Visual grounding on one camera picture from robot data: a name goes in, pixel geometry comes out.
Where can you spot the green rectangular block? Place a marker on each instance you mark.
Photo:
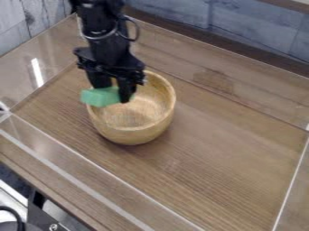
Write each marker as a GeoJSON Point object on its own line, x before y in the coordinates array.
{"type": "Point", "coordinates": [100, 97]}

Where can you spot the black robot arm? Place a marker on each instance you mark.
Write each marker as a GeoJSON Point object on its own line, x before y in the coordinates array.
{"type": "Point", "coordinates": [100, 16]}

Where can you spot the clear acrylic tray wall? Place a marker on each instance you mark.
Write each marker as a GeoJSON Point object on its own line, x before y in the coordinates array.
{"type": "Point", "coordinates": [89, 192]}

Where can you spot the wooden bowl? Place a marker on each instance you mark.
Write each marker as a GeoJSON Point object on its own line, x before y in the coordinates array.
{"type": "Point", "coordinates": [136, 122]}

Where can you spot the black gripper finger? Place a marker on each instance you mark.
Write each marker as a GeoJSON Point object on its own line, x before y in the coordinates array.
{"type": "Point", "coordinates": [125, 89]}
{"type": "Point", "coordinates": [99, 79]}

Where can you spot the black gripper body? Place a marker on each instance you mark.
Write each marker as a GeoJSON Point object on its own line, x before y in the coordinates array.
{"type": "Point", "coordinates": [107, 54]}

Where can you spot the black table clamp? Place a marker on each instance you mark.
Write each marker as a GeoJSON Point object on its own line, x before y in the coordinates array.
{"type": "Point", "coordinates": [37, 217]}

